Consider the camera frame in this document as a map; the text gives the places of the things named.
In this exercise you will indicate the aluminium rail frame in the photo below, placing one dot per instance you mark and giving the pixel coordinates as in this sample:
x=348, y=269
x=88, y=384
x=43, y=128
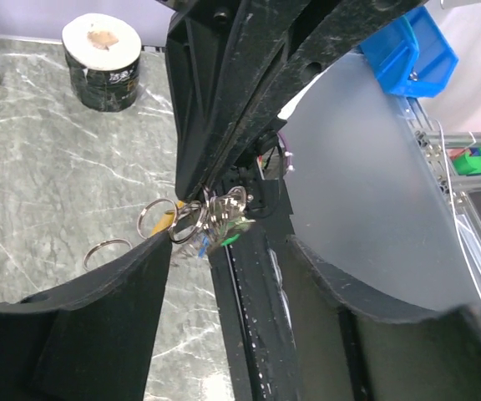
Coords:
x=456, y=189

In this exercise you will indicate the blue key tag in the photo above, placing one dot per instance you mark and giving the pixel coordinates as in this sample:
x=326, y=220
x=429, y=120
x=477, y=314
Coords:
x=203, y=245

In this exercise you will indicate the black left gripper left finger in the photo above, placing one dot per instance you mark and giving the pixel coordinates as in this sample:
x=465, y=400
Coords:
x=91, y=338

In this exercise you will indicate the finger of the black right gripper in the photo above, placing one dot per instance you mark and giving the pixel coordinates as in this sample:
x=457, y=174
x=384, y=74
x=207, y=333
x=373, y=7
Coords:
x=276, y=48
x=195, y=58

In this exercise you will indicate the black tape roll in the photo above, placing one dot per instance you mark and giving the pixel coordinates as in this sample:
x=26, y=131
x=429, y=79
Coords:
x=103, y=57

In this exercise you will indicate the yellow key tag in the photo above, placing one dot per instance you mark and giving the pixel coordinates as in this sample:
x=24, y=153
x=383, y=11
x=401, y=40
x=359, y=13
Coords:
x=169, y=219

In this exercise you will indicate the green plastic bin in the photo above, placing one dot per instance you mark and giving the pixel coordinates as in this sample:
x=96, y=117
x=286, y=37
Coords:
x=468, y=163

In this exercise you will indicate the blue plastic bin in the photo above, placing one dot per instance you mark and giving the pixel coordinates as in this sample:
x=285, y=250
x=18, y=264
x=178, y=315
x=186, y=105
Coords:
x=410, y=57

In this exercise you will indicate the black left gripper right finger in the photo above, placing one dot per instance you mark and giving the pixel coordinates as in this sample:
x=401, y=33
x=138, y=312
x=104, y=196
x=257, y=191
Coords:
x=357, y=343

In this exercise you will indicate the green key tag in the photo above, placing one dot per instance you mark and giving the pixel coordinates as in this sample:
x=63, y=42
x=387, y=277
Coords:
x=230, y=239

